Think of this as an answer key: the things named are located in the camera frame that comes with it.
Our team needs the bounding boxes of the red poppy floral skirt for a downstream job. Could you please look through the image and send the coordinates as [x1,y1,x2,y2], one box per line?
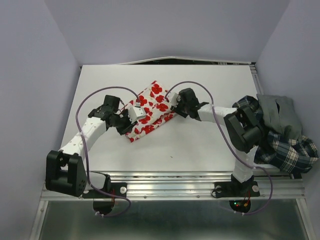
[125,80,176,143]

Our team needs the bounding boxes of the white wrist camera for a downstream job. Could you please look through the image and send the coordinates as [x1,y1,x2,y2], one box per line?
[128,106,147,123]
[165,92,181,107]

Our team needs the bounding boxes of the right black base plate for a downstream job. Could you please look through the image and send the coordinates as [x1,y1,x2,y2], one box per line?
[211,181,261,199]

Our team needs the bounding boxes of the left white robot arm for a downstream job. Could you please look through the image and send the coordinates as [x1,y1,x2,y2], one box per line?
[45,95,146,197]

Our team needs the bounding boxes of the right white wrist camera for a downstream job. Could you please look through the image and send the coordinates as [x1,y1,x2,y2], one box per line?
[165,92,181,107]

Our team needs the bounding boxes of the navy plaid skirt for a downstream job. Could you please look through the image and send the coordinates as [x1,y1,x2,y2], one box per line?
[232,95,319,174]

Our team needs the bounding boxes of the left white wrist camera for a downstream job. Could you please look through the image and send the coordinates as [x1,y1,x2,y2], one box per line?
[128,106,147,123]

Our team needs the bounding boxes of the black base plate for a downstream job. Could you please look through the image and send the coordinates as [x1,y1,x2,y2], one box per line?
[82,182,128,199]
[211,181,261,199]

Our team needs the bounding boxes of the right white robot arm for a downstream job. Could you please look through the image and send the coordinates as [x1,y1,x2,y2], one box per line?
[165,88,266,195]

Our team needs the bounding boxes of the grey skirt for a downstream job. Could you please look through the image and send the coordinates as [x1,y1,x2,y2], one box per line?
[256,94,303,141]

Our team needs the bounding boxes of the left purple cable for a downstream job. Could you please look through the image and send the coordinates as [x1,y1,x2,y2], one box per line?
[75,86,141,218]

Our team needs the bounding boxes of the aluminium frame rail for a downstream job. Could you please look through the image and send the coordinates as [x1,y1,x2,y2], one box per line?
[39,170,306,201]

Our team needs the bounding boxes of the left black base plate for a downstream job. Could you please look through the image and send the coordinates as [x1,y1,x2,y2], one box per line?
[82,182,128,199]

